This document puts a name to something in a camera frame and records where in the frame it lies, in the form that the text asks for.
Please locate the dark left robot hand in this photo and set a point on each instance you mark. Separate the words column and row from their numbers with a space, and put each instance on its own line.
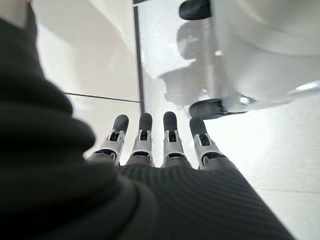
column 75, row 187

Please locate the black robot left foot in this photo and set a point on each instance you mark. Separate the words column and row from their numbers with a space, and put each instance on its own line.
column 205, row 108

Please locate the black robot foot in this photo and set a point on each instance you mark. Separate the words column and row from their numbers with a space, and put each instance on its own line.
column 195, row 9
column 205, row 108

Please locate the black robot right foot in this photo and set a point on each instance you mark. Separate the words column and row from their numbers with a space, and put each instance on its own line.
column 195, row 9

